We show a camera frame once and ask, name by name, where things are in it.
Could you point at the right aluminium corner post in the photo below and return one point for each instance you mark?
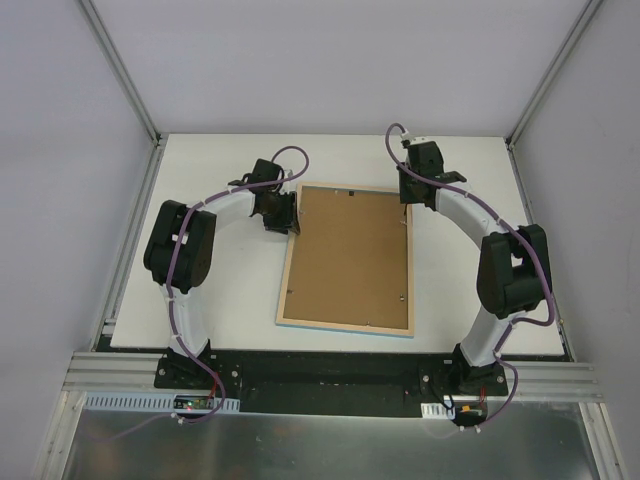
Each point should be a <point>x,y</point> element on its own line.
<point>566,48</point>

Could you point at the left aluminium corner post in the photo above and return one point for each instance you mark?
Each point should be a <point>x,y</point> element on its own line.
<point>118,68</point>

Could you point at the white cable duct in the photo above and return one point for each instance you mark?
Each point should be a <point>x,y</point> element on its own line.
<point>159,403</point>
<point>438,411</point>

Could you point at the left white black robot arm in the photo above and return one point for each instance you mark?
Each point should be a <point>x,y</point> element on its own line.
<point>179,256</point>

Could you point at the brown frame backing board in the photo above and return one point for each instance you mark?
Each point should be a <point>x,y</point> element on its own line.
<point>350,255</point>

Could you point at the right white cable duct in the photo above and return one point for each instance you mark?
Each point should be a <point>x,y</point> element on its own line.
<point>438,411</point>

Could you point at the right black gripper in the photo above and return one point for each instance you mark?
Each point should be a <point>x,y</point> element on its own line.
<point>410,192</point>

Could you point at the left white cable duct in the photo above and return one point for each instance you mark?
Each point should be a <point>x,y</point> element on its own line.
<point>159,403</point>

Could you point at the front aluminium rail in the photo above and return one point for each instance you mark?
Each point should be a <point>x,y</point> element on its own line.
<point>136,372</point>

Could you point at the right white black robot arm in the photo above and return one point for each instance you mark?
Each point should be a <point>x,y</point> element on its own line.
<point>513,275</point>

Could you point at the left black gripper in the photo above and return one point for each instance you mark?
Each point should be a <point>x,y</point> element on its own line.
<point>282,214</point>

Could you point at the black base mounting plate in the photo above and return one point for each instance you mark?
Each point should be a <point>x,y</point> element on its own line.
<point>394,385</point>

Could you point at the blue picture frame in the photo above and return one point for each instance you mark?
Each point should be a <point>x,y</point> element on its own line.
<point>285,320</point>

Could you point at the aluminium corner post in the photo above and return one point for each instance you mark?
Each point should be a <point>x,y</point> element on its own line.
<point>566,48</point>
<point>118,68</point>

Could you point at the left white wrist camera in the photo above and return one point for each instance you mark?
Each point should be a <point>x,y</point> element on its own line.
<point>285,177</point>

